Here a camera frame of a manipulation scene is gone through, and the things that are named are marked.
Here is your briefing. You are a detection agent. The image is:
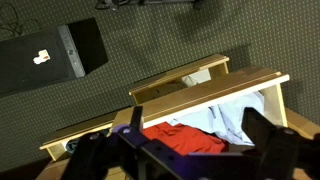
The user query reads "black mini fridge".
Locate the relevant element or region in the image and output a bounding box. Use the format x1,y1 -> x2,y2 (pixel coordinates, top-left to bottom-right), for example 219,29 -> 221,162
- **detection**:
0,18 -> 108,97

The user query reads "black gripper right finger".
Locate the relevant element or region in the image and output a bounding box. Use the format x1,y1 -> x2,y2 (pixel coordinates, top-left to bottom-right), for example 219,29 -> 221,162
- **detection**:
241,107 -> 277,147

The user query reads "red garment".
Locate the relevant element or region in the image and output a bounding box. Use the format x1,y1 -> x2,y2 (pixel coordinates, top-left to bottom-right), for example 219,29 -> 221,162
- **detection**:
143,122 -> 229,155

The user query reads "light blue shirt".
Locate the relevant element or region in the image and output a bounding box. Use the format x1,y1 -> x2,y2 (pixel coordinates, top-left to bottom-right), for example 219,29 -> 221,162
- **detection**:
168,91 -> 264,146

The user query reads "wooden drawer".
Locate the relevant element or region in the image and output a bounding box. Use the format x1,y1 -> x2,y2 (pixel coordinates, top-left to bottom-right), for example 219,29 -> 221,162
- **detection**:
39,111 -> 118,162
129,54 -> 229,104
111,65 -> 291,148

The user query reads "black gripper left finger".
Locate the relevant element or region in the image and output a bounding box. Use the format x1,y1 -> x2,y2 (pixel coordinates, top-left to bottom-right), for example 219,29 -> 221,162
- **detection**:
130,106 -> 143,132

